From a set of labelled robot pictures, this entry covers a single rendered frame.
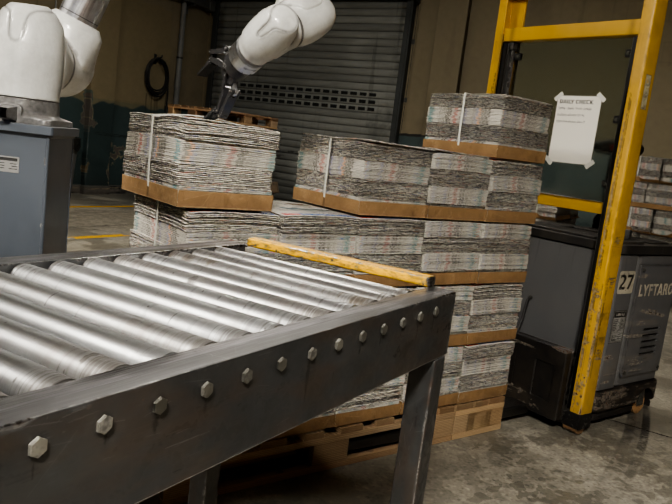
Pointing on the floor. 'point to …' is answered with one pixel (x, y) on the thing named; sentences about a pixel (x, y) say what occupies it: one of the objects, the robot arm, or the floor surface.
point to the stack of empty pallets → (228, 116)
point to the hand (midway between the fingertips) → (206, 95)
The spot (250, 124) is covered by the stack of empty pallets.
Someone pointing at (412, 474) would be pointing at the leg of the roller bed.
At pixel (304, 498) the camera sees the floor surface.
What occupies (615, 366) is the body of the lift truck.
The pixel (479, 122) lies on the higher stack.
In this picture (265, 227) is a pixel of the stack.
